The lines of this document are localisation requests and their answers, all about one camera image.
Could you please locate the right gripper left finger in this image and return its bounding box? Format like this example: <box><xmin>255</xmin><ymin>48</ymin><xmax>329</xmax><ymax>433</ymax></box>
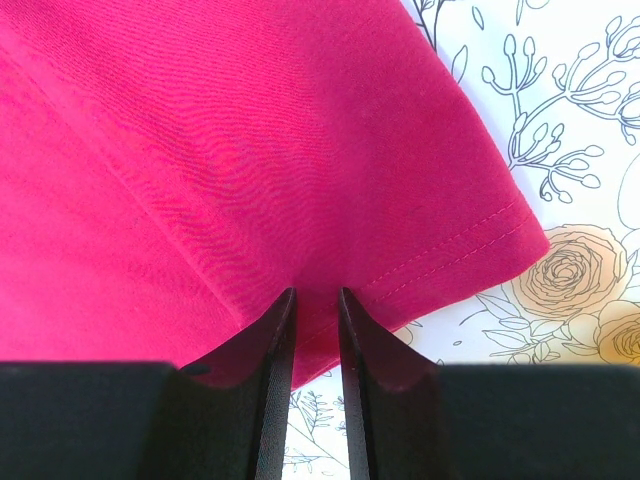
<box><xmin>1</xmin><ymin>289</ymin><xmax>296</xmax><ymax>479</ymax></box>

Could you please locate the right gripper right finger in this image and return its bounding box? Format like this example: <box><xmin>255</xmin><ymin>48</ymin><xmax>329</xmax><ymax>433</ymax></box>
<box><xmin>339</xmin><ymin>289</ymin><xmax>639</xmax><ymax>479</ymax></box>

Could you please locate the magenta t shirt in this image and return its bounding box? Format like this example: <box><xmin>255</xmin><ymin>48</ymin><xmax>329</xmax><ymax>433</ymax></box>
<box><xmin>1</xmin><ymin>1</ymin><xmax>549</xmax><ymax>386</ymax></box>

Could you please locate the floral table mat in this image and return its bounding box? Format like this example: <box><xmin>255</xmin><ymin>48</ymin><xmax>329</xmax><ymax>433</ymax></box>
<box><xmin>323</xmin><ymin>1</ymin><xmax>639</xmax><ymax>373</ymax></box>

